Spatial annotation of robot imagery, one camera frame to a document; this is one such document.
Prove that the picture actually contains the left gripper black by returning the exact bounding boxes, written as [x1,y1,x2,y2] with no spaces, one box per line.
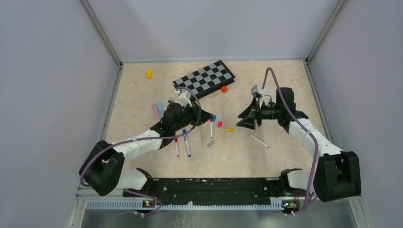
[173,101,213,132]

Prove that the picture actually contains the yellow block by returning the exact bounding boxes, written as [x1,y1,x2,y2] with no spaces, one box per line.
[146,69,153,79]

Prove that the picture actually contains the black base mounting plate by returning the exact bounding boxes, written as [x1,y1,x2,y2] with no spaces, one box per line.
[123,178,311,207]

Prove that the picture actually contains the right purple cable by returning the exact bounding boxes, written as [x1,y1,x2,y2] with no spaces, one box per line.
[261,66,322,216]

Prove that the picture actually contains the white marker blue cap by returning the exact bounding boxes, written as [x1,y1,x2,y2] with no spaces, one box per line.
[182,129,192,157]

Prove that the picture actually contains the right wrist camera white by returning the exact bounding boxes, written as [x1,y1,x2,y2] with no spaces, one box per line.
[250,85,265,103]

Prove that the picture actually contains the black and grey chessboard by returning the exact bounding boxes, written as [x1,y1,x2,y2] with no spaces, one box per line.
[173,60,235,99]

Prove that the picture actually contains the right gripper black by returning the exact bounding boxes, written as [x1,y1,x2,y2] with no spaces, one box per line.
[237,96,282,130]

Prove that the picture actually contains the light blue eraser block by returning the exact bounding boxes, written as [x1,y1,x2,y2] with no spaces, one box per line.
[156,102,164,118]

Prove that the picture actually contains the aluminium frame rail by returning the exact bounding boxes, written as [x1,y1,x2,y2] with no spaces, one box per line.
[69,178,373,228]

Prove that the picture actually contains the white marker grey cap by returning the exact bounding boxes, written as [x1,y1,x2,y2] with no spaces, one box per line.
[250,134,269,148]

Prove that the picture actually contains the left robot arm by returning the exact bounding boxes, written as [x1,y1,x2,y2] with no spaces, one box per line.
[79,103,213,196]

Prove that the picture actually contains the pink eraser block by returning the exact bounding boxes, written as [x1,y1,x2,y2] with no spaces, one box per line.
[152,104,161,121]

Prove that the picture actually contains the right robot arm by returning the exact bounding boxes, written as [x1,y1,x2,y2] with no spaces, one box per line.
[236,85,362,202]

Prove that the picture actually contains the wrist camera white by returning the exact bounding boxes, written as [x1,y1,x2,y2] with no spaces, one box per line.
[250,85,265,103]
[175,88,193,107]

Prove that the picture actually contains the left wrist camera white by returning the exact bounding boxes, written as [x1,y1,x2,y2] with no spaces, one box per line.
[175,88,193,107]

